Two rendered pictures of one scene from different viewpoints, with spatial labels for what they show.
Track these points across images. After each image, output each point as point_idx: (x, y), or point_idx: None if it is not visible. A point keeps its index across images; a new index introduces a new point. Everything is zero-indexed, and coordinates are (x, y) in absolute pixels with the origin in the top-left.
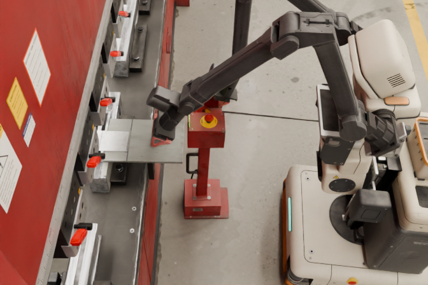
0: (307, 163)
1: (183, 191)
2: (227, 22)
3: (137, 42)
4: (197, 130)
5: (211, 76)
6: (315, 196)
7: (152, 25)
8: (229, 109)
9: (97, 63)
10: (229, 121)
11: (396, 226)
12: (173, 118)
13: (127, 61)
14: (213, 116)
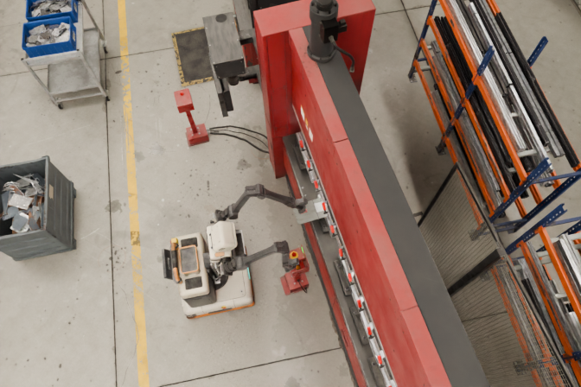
0: (241, 329)
1: (309, 285)
2: None
3: (343, 278)
4: (296, 248)
5: (283, 195)
6: (236, 281)
7: (344, 300)
8: (301, 359)
9: (323, 191)
10: (297, 347)
11: (203, 239)
12: None
13: (340, 257)
14: (292, 258)
